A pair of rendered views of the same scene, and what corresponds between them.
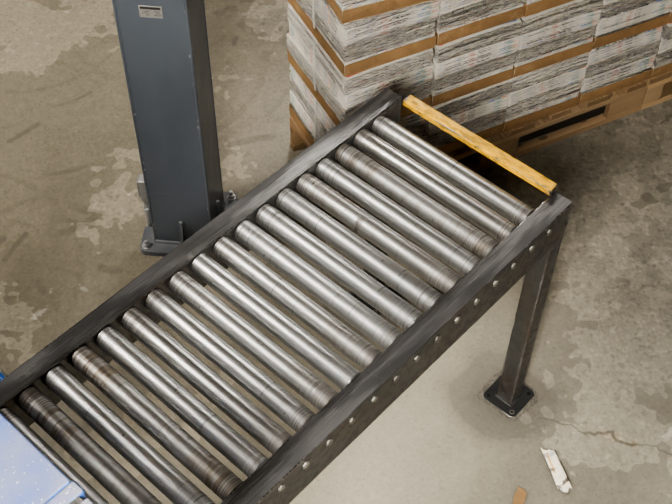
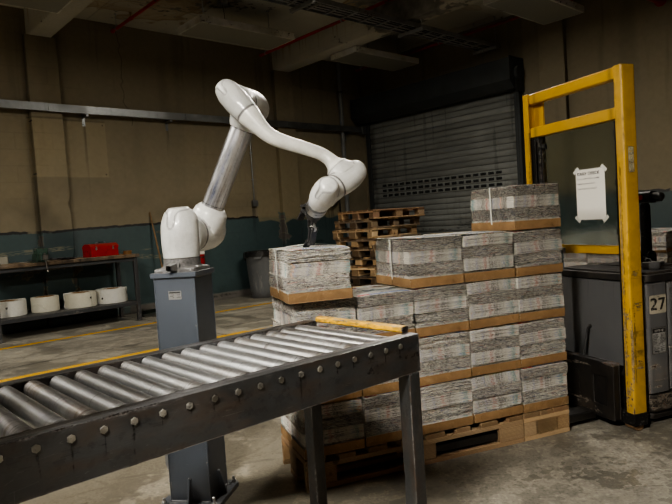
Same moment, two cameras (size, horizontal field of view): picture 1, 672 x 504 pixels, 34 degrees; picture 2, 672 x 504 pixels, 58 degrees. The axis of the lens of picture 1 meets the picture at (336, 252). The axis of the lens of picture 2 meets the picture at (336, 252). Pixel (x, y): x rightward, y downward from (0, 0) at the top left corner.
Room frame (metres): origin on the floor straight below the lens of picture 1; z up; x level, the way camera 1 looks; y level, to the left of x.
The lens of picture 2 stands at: (-0.25, -0.50, 1.17)
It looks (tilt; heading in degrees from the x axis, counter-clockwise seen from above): 3 degrees down; 7
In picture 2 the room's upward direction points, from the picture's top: 4 degrees counter-clockwise
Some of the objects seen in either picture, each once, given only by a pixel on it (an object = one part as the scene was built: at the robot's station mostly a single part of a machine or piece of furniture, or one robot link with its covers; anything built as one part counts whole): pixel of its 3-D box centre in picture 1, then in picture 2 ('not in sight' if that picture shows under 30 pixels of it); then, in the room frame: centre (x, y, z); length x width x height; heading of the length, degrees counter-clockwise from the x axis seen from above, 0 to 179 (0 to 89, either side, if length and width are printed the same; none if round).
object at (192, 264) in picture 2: not in sight; (180, 264); (2.22, 0.46, 1.03); 0.22 x 0.18 x 0.06; 175
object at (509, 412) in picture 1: (509, 394); not in sight; (1.64, -0.49, 0.01); 0.14 x 0.13 x 0.01; 49
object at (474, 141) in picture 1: (478, 143); (358, 323); (1.82, -0.32, 0.81); 0.43 x 0.03 x 0.02; 49
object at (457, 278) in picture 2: not in sight; (418, 278); (2.76, -0.55, 0.86); 0.38 x 0.29 x 0.04; 28
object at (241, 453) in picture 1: (179, 400); (87, 398); (1.13, 0.30, 0.77); 0.47 x 0.05 x 0.05; 49
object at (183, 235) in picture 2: not in sight; (181, 231); (2.25, 0.45, 1.17); 0.18 x 0.16 x 0.22; 170
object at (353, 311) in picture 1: (316, 284); (224, 365); (1.42, 0.04, 0.77); 0.47 x 0.05 x 0.05; 49
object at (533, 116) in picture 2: not in sight; (539, 240); (3.53, -1.31, 0.97); 0.09 x 0.09 x 1.75; 28
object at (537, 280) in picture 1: (526, 324); (414, 476); (1.64, -0.49, 0.34); 0.06 x 0.06 x 0.68; 49
